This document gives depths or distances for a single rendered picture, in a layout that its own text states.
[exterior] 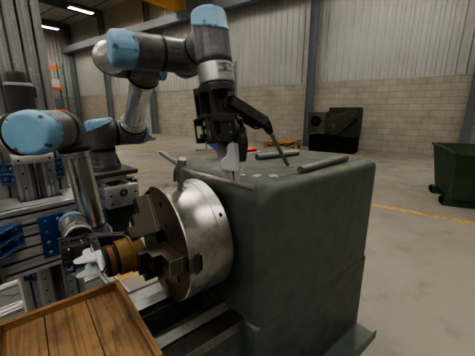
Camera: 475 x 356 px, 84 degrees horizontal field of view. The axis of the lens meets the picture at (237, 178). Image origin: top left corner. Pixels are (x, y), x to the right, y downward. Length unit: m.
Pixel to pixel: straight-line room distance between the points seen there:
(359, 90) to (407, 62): 1.55
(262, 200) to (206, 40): 0.36
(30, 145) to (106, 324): 0.50
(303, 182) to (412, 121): 9.77
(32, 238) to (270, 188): 0.98
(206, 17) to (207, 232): 0.46
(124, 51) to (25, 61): 0.88
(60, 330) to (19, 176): 0.70
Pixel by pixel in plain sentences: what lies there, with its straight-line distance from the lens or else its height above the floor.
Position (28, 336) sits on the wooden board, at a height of 0.88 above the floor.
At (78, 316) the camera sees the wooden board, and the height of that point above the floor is 0.88.
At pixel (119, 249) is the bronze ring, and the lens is 0.70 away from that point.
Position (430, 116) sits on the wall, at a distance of 10.42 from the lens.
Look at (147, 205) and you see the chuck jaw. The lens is 0.76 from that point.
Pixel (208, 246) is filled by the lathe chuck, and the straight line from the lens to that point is 0.65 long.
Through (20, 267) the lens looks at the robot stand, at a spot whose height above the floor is 0.85.
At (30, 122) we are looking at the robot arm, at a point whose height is 1.40.
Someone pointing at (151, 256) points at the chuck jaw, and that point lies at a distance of 0.67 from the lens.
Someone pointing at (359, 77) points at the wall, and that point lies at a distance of 10.79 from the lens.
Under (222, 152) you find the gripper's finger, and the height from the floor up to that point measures 1.34.
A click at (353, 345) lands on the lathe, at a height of 0.54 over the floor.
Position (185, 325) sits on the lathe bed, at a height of 0.86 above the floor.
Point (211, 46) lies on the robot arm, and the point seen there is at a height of 1.55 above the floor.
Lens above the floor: 1.43
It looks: 15 degrees down
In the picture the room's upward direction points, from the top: straight up
